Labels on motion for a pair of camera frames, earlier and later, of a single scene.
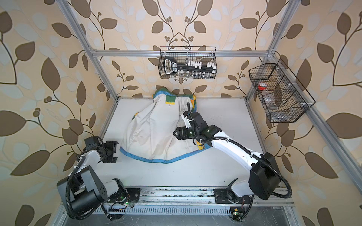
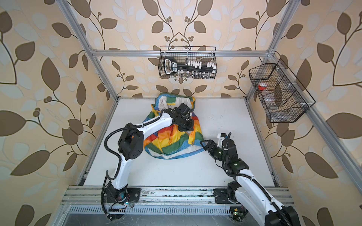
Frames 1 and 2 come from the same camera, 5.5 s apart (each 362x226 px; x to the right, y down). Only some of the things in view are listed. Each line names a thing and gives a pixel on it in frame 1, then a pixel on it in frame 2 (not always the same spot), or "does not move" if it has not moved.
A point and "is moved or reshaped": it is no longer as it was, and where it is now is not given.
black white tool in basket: x=171 y=67 does not move
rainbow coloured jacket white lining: x=149 y=136 is moved or reshaped
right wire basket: x=283 y=97 does not move
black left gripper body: x=108 y=149 to x=185 y=124
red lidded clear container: x=262 y=85 does not move
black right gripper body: x=188 y=133 to x=217 y=152
